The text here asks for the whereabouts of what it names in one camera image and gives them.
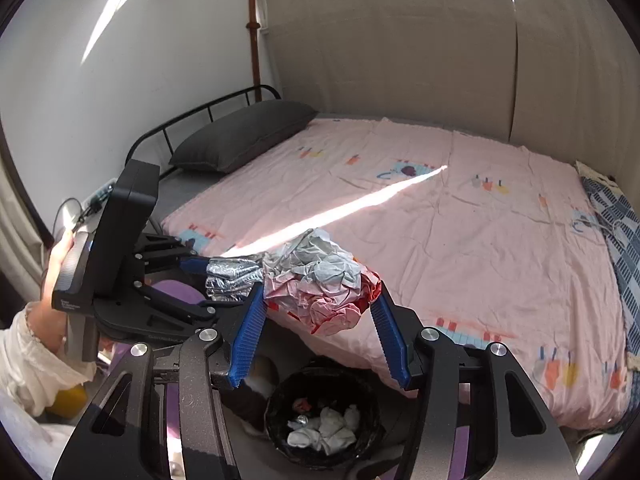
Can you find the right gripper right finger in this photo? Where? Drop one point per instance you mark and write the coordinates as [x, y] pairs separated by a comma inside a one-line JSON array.
[[477, 408]]

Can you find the black metal bed frame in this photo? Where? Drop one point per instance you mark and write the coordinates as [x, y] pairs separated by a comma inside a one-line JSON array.
[[157, 145]]

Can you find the pink patterned bed quilt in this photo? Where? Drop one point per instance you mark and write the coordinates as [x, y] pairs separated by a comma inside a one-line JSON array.
[[484, 240]]

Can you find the dark grey pillow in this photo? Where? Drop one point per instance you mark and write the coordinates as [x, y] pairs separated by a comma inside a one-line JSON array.
[[233, 141]]

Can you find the pink wrapper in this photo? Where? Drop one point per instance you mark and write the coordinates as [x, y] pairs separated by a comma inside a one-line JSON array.
[[322, 287]]

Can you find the beige curtain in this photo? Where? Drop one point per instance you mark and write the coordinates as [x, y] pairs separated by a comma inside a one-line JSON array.
[[560, 77]]

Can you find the black lined trash bin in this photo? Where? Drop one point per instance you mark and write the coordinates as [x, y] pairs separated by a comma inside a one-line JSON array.
[[315, 387]]

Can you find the brown wooden pole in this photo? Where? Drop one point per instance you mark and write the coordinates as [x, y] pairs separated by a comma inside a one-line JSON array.
[[253, 26]]

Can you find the blue checkered blanket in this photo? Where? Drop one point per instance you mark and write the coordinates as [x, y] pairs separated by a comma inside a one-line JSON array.
[[619, 224]]

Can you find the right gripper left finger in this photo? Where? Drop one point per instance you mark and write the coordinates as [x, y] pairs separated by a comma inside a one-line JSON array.
[[124, 432]]

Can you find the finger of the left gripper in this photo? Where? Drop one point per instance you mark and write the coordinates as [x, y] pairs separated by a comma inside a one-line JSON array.
[[173, 308], [157, 253]]

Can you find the silver foil wrapper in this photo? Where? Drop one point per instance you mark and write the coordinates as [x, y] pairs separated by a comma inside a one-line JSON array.
[[232, 279]]

